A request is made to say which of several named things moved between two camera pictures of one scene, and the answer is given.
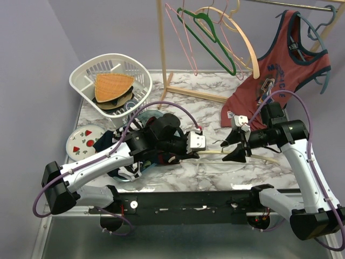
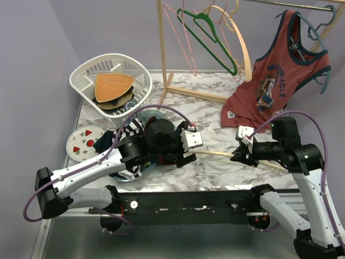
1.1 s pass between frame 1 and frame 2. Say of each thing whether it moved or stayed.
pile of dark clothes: stayed
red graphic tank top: stayed
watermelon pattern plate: stayed
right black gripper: moved
